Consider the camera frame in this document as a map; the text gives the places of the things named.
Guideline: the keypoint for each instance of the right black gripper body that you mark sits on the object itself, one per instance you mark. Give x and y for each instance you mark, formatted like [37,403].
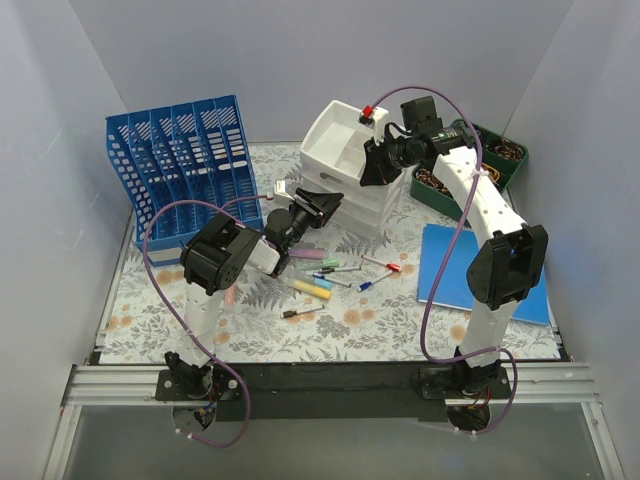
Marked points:
[382,156]

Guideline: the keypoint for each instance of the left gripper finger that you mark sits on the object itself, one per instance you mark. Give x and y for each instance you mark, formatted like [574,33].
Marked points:
[327,208]
[311,198]

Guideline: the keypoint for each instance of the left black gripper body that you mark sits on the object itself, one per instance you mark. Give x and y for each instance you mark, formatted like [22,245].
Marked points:
[310,206]

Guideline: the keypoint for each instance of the white drawer organizer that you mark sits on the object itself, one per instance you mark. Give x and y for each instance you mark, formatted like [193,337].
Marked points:
[333,159]

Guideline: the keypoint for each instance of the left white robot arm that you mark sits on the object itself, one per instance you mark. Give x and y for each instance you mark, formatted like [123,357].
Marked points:
[214,259]

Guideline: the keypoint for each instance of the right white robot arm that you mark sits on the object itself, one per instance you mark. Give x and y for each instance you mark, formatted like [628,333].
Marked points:
[511,252]

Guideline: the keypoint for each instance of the purple highlighter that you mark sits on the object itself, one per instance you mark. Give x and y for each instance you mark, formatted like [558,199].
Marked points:
[316,254]

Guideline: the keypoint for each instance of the green highlighter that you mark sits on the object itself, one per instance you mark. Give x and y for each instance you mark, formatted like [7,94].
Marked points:
[318,264]

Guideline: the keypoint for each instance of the black cap marker middle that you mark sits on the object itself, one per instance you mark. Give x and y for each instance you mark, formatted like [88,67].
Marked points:
[329,270]

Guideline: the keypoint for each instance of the black cap marker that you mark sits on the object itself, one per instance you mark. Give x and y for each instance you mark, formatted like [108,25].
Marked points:
[293,313]
[329,270]

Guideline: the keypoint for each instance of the blue highlighter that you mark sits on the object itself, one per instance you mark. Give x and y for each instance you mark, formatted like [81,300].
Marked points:
[310,279]

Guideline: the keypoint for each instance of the blue pen marker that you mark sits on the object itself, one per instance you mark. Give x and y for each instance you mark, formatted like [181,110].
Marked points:
[332,280]

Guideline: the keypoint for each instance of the yellow highlighter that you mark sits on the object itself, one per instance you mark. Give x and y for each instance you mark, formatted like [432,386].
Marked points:
[310,289]

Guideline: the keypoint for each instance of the blue cap marker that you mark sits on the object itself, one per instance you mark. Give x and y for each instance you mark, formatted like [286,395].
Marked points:
[368,284]

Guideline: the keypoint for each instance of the red cap marker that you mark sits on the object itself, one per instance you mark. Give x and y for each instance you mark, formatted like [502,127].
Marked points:
[389,265]

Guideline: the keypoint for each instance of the blue notebook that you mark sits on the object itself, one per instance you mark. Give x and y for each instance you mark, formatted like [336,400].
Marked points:
[453,291]

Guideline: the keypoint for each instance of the black cap marker front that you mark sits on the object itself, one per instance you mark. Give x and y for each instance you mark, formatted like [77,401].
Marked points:
[293,313]

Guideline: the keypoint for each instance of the orange pink highlighter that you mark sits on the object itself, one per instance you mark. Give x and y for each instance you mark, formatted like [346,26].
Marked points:
[229,299]

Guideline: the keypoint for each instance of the blue plastic file rack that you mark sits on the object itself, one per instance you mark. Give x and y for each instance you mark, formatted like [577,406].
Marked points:
[175,161]

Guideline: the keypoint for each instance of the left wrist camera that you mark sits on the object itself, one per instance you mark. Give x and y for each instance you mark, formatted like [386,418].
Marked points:
[283,194]

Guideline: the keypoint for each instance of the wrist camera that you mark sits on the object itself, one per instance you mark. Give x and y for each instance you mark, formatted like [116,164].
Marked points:
[374,118]
[283,194]

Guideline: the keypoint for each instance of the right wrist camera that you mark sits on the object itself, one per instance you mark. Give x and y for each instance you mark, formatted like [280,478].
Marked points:
[374,118]

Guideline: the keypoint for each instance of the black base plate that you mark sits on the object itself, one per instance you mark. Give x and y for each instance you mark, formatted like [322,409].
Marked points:
[313,391]

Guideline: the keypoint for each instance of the aluminium frame rail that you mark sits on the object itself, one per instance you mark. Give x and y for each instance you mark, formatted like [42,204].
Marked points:
[546,382]

